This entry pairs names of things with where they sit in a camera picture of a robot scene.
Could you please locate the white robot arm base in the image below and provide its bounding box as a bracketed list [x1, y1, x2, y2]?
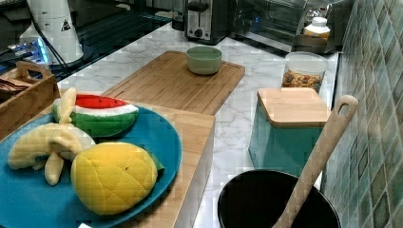
[20, 0, 84, 64]

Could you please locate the large bamboo cutting board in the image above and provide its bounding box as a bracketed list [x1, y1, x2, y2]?
[103, 50, 245, 115]

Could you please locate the light green bowl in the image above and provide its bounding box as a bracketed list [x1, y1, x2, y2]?
[186, 47, 222, 75]

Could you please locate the teal box with wooden lid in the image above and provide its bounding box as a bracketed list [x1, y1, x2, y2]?
[248, 87, 331, 176]

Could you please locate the silver toaster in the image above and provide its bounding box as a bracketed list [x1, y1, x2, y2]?
[184, 0, 230, 45]

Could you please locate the black round pot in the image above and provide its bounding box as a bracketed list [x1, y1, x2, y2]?
[218, 170, 341, 228]

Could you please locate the plush watermelon slice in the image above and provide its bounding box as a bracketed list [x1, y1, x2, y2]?
[70, 94, 139, 138]

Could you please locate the clear cereal container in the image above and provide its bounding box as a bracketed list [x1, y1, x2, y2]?
[281, 51, 328, 92]

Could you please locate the plush yellow pineapple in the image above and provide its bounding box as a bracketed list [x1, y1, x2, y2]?
[70, 142, 164, 216]

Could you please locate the toaster oven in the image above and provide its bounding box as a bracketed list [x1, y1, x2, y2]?
[229, 0, 354, 54]

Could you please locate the white lidded bottle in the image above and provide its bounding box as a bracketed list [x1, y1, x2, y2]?
[303, 17, 330, 40]

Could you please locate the plush peeled banana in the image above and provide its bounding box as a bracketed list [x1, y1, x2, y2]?
[8, 87, 95, 186]

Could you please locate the blue round plate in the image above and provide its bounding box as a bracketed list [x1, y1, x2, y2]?
[0, 107, 182, 228]

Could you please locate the wooden tray with handle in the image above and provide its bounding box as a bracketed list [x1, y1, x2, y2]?
[0, 61, 60, 139]

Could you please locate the black cable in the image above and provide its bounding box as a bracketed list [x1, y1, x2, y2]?
[27, 6, 69, 69]

